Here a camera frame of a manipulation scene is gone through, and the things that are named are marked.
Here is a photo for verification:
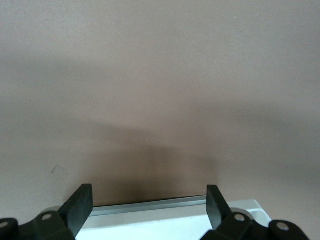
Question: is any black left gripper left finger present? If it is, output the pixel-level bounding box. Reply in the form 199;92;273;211
0;184;94;240

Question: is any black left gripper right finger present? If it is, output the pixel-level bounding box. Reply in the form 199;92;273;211
202;185;311;240

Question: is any white plastic drawer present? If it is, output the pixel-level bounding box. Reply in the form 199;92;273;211
74;194;272;240

